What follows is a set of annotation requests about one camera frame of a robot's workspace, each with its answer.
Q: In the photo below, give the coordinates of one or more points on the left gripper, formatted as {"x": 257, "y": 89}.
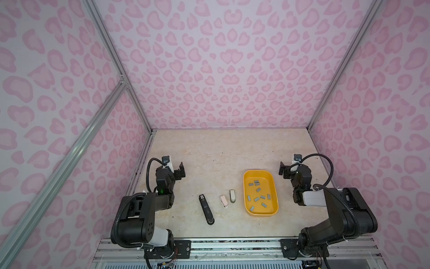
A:
{"x": 176, "y": 171}

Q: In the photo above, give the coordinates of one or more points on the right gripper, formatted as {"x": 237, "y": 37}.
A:
{"x": 288, "y": 171}

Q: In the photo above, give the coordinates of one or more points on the pink mini stapler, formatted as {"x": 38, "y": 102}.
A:
{"x": 224, "y": 201}

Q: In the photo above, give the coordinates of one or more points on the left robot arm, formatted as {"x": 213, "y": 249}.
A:
{"x": 134, "y": 225}

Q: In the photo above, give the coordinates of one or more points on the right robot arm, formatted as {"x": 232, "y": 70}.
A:
{"x": 349, "y": 216}

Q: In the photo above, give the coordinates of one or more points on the yellow plastic tray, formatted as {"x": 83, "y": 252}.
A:
{"x": 266, "y": 192}

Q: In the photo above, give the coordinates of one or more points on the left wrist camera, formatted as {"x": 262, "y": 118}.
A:
{"x": 167, "y": 162}

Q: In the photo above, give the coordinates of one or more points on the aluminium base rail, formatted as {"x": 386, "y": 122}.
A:
{"x": 242, "y": 253}

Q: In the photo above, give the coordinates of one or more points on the diagonal aluminium frame bar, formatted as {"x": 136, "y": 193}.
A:
{"x": 20, "y": 233}

